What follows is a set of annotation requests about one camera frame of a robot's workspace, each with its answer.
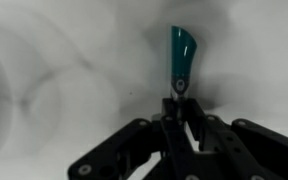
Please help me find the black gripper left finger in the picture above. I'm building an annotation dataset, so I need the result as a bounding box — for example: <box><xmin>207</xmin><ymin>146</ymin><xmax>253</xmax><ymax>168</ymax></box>
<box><xmin>67</xmin><ymin>98</ymin><xmax>198</xmax><ymax>180</ymax></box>

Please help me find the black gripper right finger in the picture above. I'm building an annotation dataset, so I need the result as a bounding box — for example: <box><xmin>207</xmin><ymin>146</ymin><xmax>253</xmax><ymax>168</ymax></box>
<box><xmin>183</xmin><ymin>99</ymin><xmax>288</xmax><ymax>180</ymax></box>

